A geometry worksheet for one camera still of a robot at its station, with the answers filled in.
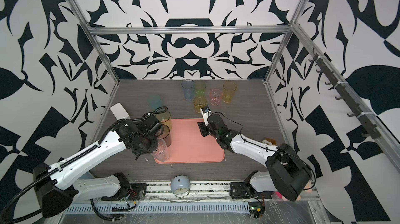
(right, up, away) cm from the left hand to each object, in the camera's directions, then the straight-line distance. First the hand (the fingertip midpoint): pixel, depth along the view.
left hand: (155, 146), depth 74 cm
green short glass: (+21, +29, +31) cm, 47 cm away
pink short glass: (+32, +24, +32) cm, 51 cm away
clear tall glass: (+1, -7, +8) cm, 11 cm away
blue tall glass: (+14, +30, +25) cm, 41 cm away
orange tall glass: (+39, +28, +25) cm, 55 cm away
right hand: (+22, +10, +11) cm, 27 cm away
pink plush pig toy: (+44, -5, -28) cm, 53 cm away
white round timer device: (+13, -16, -5) cm, 21 cm away
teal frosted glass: (-8, +20, +29) cm, 36 cm away
